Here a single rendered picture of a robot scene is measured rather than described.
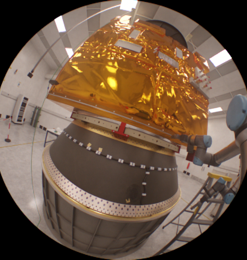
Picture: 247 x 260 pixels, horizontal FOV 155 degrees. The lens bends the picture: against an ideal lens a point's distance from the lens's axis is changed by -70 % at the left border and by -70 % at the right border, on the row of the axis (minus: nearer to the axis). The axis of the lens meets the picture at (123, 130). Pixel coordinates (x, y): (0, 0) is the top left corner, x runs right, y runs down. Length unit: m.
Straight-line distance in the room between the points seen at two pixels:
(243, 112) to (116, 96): 0.72
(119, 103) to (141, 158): 0.45
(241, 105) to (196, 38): 3.69
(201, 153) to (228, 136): 7.45
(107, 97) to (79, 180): 0.63
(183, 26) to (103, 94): 3.49
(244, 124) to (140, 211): 0.68
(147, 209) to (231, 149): 0.62
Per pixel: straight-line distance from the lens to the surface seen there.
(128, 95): 0.74
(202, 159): 0.62
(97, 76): 0.82
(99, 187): 0.61
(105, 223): 0.75
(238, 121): 0.31
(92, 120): 0.74
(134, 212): 0.67
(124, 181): 0.61
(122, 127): 0.63
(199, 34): 3.90
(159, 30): 1.92
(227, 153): 0.57
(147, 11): 3.69
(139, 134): 0.65
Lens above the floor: 1.64
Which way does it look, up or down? 4 degrees up
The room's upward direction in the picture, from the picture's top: 18 degrees clockwise
